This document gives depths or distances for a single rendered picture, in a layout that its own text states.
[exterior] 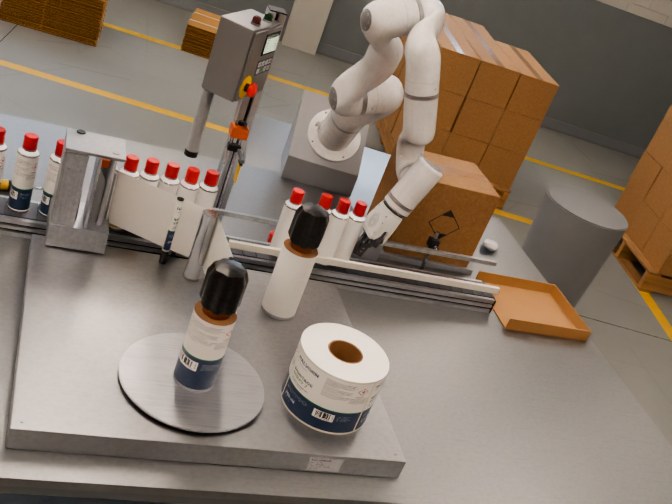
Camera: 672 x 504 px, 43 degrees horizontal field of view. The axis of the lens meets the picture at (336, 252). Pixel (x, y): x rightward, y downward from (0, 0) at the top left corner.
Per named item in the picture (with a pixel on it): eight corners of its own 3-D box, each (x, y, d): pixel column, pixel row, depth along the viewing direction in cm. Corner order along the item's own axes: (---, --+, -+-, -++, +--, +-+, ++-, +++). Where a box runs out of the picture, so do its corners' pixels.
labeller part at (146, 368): (119, 428, 162) (120, 423, 162) (116, 328, 188) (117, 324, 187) (274, 442, 174) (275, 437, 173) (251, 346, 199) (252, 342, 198)
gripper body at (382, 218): (382, 191, 243) (357, 220, 247) (392, 208, 235) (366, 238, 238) (401, 203, 247) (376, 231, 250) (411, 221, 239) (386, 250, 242)
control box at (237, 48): (200, 87, 214) (220, 14, 205) (230, 76, 228) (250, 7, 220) (235, 104, 212) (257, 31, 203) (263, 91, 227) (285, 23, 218)
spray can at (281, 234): (269, 257, 237) (291, 193, 227) (266, 247, 241) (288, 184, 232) (286, 260, 239) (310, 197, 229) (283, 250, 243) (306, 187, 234)
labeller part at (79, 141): (65, 150, 194) (65, 146, 193) (66, 130, 203) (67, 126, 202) (125, 163, 199) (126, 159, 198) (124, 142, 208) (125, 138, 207)
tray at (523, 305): (505, 329, 258) (510, 318, 256) (474, 280, 279) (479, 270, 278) (585, 341, 269) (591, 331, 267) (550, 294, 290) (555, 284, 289)
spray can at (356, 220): (331, 267, 244) (356, 206, 235) (327, 257, 248) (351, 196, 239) (348, 270, 246) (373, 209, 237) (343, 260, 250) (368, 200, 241)
